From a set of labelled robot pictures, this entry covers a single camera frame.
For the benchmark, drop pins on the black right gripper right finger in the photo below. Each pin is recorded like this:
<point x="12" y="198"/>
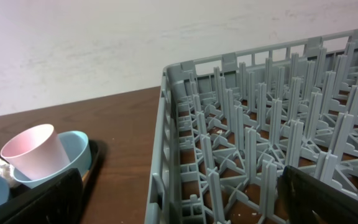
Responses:
<point x="305" y="197"/>

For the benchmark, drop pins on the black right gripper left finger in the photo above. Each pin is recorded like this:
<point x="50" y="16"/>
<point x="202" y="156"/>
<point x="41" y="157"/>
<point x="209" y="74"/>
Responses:
<point x="57" y="200"/>

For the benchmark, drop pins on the pink plastic cup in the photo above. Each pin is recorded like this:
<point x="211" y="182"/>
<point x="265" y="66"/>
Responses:
<point x="36" y="152"/>

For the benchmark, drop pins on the light blue small bowl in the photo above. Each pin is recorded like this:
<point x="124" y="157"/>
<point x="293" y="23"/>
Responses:
<point x="77" y="147"/>

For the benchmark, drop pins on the grey dishwasher rack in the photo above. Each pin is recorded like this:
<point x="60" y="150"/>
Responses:
<point x="228" y="125"/>

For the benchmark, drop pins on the brown serving tray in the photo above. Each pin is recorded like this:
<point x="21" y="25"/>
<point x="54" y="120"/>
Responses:
<point x="95" y="152"/>

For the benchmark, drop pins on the crumpled white tissue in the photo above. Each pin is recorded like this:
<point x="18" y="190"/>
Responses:
<point x="6" y="172"/>

